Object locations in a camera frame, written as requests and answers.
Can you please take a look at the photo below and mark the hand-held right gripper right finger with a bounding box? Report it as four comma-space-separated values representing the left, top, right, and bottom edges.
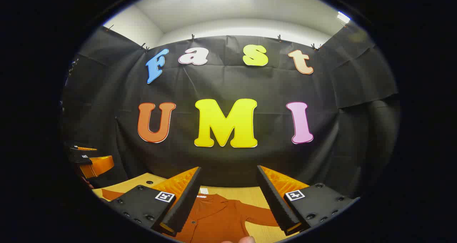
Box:
256, 165, 359, 236

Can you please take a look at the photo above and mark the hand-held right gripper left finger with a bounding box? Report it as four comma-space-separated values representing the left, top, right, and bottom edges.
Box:
107, 166, 202, 236

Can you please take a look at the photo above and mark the orange button shirt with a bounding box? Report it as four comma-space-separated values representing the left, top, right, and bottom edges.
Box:
102, 188, 282, 243

